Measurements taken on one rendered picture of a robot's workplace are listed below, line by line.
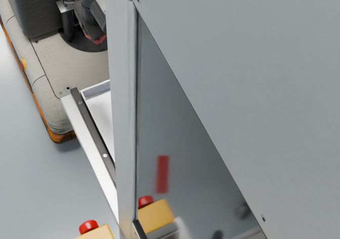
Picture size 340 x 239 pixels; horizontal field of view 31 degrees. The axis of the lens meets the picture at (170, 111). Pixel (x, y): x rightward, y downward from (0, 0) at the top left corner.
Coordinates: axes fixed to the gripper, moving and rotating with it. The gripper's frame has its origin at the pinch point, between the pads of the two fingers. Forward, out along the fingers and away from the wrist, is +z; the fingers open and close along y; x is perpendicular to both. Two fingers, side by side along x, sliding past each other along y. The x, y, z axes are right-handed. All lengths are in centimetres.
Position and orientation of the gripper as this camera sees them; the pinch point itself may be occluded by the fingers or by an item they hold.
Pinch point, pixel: (98, 40)
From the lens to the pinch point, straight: 139.5
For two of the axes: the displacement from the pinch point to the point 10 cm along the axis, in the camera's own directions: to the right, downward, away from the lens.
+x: 9.0, -3.6, 2.6
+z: -0.5, 4.9, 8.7
